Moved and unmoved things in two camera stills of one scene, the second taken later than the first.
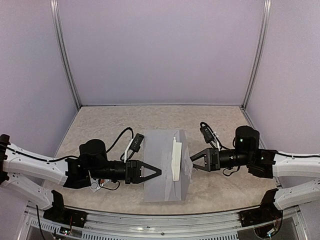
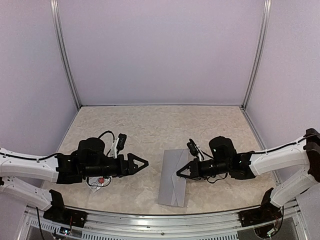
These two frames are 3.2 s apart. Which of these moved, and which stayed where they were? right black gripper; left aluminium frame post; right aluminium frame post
Moved: right black gripper
Stayed: right aluminium frame post; left aluminium frame post
